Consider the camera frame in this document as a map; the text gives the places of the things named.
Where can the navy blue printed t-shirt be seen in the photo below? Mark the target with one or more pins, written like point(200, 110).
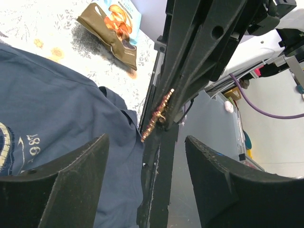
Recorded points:
point(48, 110)

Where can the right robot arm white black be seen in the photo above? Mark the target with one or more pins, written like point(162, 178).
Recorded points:
point(253, 49)

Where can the cassava chips bag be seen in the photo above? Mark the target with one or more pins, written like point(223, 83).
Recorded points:
point(116, 23)

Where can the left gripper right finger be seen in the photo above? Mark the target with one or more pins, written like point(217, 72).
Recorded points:
point(229, 194)

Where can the floral patterned table mat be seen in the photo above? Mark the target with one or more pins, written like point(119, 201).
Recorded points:
point(49, 28)

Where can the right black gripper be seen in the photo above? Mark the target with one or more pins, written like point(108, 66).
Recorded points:
point(201, 37)

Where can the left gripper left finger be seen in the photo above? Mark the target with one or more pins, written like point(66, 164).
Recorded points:
point(62, 193)

